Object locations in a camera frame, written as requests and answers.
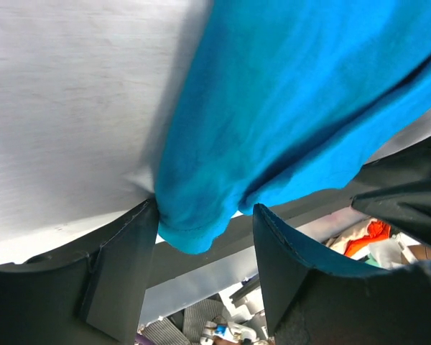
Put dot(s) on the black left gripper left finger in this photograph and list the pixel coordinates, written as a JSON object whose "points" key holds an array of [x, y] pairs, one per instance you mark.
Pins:
{"points": [[91, 290]]}

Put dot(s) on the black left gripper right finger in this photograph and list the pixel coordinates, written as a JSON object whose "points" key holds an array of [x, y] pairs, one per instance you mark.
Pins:
{"points": [[310, 290]]}

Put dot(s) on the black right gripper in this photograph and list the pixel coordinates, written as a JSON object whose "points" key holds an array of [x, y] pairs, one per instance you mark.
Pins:
{"points": [[408, 206]]}

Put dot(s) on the teal t shirt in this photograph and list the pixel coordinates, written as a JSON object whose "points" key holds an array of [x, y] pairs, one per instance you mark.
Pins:
{"points": [[284, 99]]}

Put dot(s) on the orange cloth below table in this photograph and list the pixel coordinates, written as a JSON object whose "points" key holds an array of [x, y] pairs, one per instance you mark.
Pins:
{"points": [[375, 231]]}

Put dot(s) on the aluminium mounting rail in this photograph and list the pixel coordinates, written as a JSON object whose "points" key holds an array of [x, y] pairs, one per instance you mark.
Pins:
{"points": [[178, 280]]}

